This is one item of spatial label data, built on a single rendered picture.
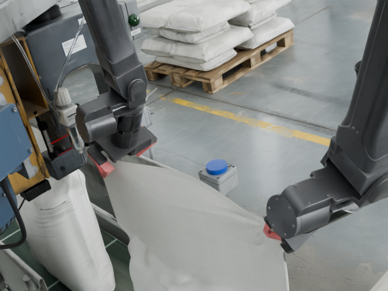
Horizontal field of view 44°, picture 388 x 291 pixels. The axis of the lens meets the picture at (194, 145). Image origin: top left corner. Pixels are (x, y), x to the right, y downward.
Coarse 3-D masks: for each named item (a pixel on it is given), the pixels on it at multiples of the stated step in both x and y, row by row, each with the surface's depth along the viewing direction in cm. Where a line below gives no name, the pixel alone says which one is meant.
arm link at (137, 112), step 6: (120, 108) 89; (126, 108) 89; (132, 108) 90; (138, 108) 90; (114, 114) 88; (120, 114) 88; (126, 114) 89; (132, 114) 89; (138, 114) 90; (120, 120) 90; (126, 120) 90; (132, 120) 90; (138, 120) 91; (120, 126) 92; (126, 126) 91; (132, 126) 92; (138, 126) 93
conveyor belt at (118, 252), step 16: (16, 224) 206; (16, 240) 196; (112, 240) 186; (32, 256) 185; (112, 256) 178; (128, 256) 176; (48, 272) 176; (128, 272) 169; (48, 288) 169; (64, 288) 167; (128, 288) 162
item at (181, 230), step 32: (128, 192) 102; (160, 192) 102; (192, 192) 95; (128, 224) 112; (160, 224) 94; (192, 224) 88; (224, 224) 84; (256, 224) 80; (160, 256) 102; (192, 256) 93; (224, 256) 89; (256, 256) 84; (160, 288) 104; (192, 288) 98; (224, 288) 93; (256, 288) 89; (288, 288) 82
